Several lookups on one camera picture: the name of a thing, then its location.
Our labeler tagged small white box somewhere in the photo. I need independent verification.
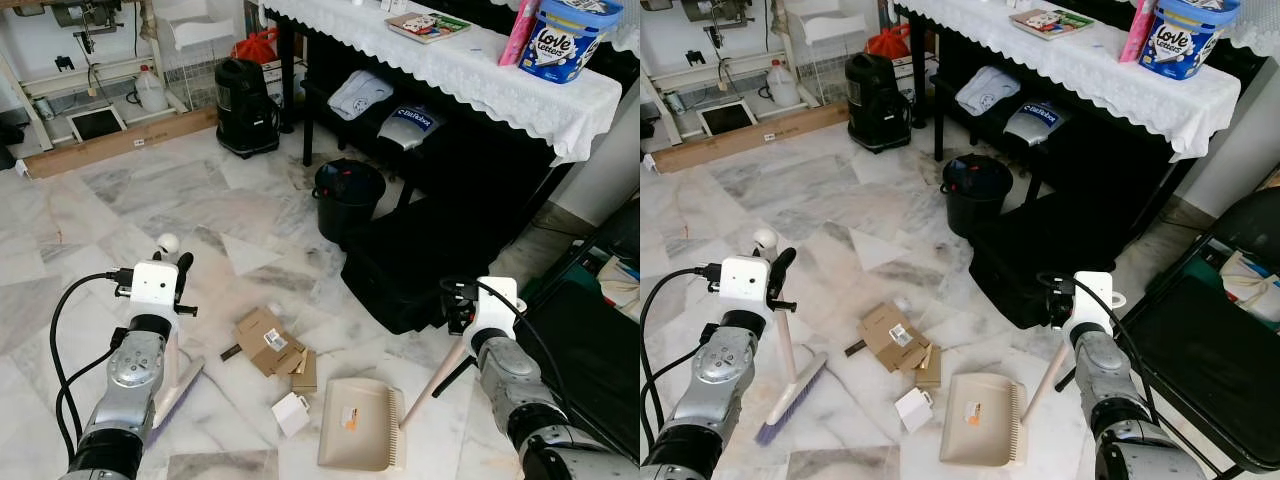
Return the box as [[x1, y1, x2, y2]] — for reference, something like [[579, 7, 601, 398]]
[[271, 393, 312, 438], [895, 388, 935, 433]]

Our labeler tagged large black fabric bag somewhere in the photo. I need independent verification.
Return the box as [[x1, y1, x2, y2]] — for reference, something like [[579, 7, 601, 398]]
[[340, 195, 546, 336], [968, 190, 1151, 329]]

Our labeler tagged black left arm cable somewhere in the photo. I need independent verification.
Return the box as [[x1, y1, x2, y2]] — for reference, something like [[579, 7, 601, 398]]
[[640, 263, 721, 401], [49, 267, 136, 461]]

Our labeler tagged small brown cardboard piece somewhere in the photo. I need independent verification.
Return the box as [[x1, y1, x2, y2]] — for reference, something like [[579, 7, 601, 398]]
[[290, 350, 319, 394], [915, 345, 943, 389]]

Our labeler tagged beige broom with purple bristles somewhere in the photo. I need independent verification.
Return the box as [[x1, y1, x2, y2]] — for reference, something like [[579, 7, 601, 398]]
[[145, 233, 206, 451], [753, 228, 829, 448]]

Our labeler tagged beige plastic dustpan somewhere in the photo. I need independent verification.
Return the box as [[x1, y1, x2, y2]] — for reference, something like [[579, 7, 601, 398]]
[[940, 338, 1073, 468], [318, 338, 471, 473]]

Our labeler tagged black table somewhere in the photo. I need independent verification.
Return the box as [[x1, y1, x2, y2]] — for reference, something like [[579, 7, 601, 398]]
[[905, 12, 1196, 236], [268, 20, 576, 241]]

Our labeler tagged black plastic bucket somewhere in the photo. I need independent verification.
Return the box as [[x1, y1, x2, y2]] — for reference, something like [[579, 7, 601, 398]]
[[940, 153, 1014, 239], [313, 158, 387, 246]]

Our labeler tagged black vacuum cleaner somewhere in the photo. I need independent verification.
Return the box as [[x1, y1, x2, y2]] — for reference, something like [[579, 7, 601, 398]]
[[845, 52, 913, 154], [214, 57, 282, 159]]

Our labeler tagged clear plastic jug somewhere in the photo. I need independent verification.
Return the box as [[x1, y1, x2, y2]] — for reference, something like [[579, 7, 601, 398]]
[[765, 59, 801, 108], [133, 64, 170, 113]]

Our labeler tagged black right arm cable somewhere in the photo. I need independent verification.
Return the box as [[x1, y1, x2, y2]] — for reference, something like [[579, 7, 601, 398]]
[[1035, 270, 1176, 441], [440, 277, 601, 441]]

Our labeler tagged white plastic bag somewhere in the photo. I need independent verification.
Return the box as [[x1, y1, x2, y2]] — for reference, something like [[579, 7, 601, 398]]
[[1218, 250, 1280, 323], [597, 255, 641, 313]]

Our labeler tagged grey folded garment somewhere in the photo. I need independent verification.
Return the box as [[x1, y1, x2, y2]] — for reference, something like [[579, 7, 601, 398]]
[[954, 66, 1021, 117], [327, 70, 395, 122]]

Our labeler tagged red plastic bag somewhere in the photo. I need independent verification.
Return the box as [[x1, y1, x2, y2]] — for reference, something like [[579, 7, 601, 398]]
[[866, 23, 913, 61], [232, 27, 280, 66]]

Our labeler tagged flat colourful book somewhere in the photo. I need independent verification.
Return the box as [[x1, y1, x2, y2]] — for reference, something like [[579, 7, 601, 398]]
[[385, 12, 472, 45], [1008, 8, 1095, 41]]

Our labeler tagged silver bag with blue label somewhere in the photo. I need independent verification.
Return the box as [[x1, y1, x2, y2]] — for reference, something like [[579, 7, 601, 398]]
[[377, 103, 442, 152], [1003, 99, 1068, 148]]

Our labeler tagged pink package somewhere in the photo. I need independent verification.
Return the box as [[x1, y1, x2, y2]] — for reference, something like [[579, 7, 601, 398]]
[[1120, 0, 1159, 63], [498, 0, 542, 68]]

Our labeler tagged long brown cardboard box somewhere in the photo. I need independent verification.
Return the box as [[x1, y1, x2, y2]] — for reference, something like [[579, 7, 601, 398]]
[[22, 105, 219, 180], [650, 100, 851, 174]]

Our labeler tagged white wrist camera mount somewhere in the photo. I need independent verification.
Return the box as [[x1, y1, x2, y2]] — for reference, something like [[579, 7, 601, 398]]
[[1070, 271, 1126, 331], [718, 257, 771, 311], [477, 277, 526, 334], [130, 262, 181, 313]]

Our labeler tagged white lace tablecloth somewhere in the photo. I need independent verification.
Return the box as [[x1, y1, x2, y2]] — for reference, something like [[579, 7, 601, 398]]
[[893, 0, 1241, 161], [262, 0, 623, 166]]

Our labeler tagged large brown cardboard piece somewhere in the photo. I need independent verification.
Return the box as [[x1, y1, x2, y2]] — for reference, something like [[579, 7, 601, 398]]
[[235, 307, 306, 378], [858, 302, 931, 373]]

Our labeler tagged blue Love Letters tub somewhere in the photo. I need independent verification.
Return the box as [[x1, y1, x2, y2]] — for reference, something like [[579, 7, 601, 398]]
[[517, 0, 623, 85], [1140, 0, 1241, 81]]

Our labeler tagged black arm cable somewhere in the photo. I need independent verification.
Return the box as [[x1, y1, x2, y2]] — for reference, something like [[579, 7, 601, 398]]
[[640, 263, 721, 401], [49, 267, 136, 461], [1035, 270, 1176, 441], [440, 277, 601, 441]]

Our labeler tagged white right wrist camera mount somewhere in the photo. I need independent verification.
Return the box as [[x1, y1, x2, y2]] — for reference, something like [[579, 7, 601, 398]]
[[1070, 271, 1126, 331], [477, 277, 526, 334]]

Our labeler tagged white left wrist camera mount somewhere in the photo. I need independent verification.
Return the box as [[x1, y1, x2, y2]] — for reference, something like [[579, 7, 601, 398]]
[[130, 262, 181, 313], [718, 257, 771, 311]]

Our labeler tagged white framed tablet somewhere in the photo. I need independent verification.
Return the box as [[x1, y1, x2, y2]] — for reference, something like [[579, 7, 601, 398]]
[[66, 104, 128, 144], [697, 99, 759, 138]]

